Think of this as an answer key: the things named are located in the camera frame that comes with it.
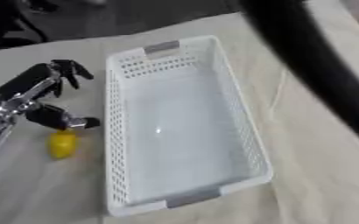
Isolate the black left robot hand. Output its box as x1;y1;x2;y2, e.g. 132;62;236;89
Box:
0;59;102;131

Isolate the yellow toy lemon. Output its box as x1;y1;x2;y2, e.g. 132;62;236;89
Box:
46;129;81;160

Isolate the white perforated plastic basket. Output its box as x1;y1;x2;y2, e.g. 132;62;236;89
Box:
102;35;275;218

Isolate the thick black curved bar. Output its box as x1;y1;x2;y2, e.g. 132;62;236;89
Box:
237;0;359;151

